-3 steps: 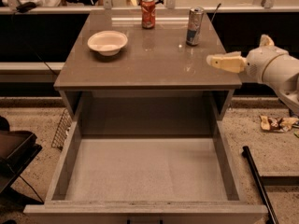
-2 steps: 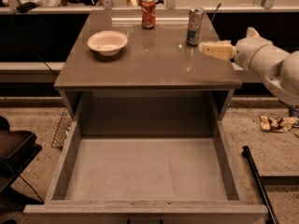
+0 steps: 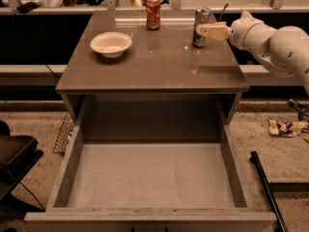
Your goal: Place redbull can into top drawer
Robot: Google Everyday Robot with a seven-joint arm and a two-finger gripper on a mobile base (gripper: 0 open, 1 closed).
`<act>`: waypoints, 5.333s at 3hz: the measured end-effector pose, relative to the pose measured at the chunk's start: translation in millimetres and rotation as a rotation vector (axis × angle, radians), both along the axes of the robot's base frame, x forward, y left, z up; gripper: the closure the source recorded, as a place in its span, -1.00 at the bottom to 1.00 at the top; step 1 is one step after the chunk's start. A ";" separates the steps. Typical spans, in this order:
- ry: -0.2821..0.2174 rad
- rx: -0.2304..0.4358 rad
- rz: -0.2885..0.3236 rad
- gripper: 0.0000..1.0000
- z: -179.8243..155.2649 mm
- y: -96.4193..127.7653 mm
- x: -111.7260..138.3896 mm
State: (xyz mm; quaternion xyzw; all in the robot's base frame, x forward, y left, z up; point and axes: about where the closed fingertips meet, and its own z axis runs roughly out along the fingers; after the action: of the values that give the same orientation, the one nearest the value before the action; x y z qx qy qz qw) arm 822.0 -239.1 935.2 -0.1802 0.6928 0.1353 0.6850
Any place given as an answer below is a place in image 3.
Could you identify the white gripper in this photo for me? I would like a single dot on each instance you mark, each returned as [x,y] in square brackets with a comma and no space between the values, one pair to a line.
[241,29]

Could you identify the silver blue redbull can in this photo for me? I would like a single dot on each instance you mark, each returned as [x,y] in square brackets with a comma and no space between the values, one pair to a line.
[202,16]

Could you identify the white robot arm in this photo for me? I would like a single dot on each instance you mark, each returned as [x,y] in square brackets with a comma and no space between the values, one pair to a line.
[283,52]

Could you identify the orange soda can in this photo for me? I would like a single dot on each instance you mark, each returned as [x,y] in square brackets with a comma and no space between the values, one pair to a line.
[153,14]

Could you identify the grey cabinet with glossy top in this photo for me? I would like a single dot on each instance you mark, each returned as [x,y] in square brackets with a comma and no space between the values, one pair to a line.
[158,61]

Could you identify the open grey top drawer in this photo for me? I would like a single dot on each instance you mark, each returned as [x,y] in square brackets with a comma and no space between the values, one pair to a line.
[151,164]

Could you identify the white paper bowl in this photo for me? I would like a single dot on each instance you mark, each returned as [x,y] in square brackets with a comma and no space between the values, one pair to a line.
[111,44]

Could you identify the crumpled snack wrapper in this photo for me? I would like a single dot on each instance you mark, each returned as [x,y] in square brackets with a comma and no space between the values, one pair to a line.
[286,129]

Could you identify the black metal pole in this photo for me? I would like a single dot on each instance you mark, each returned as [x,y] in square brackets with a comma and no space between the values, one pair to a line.
[281,225]

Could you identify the black tray stand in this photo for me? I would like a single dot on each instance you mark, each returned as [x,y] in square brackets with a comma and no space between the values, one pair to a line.
[18,154]

